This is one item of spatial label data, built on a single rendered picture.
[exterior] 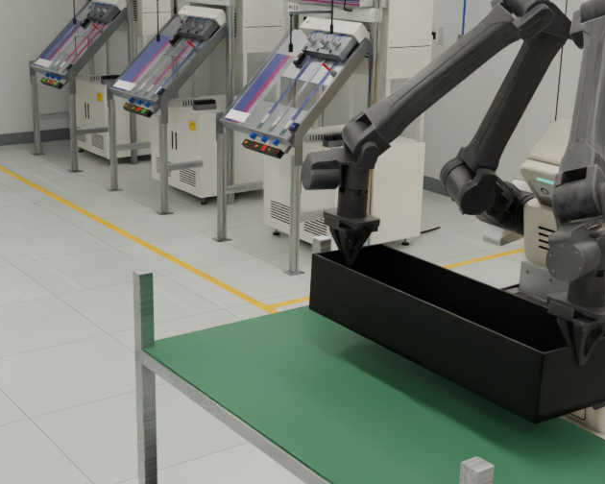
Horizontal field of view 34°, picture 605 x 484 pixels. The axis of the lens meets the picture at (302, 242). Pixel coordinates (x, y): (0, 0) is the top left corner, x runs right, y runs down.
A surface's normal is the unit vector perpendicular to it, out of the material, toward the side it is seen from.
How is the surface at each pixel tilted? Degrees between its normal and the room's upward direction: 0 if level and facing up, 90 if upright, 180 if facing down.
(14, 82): 90
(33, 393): 0
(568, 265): 89
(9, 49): 90
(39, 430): 0
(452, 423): 0
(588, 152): 48
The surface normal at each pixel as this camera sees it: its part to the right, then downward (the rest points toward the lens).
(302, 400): 0.02, -0.96
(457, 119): -0.81, 0.15
